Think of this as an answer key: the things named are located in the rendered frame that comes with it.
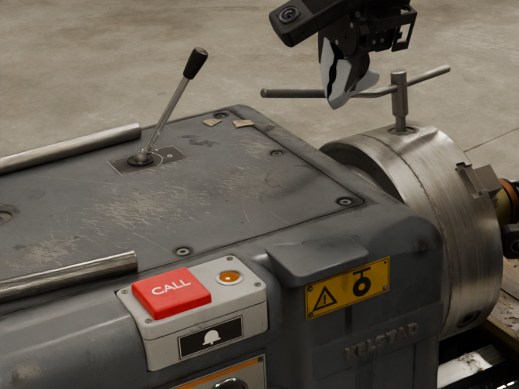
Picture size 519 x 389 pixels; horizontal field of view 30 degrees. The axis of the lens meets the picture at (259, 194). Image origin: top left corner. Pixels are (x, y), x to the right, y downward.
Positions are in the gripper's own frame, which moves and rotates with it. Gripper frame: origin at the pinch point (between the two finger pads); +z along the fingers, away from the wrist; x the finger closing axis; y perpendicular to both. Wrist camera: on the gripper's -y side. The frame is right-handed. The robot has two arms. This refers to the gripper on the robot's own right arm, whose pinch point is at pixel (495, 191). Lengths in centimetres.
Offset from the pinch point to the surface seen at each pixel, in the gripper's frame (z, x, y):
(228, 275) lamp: -26, 18, -59
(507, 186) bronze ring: -4.5, 3.3, -2.0
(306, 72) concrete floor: 323, -108, 157
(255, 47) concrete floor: 376, -108, 155
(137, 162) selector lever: 4, 18, -56
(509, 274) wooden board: 3.6, -19.5, 7.9
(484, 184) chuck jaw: -12.6, 10.0, -13.6
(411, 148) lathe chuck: -7.0, 15.2, -21.8
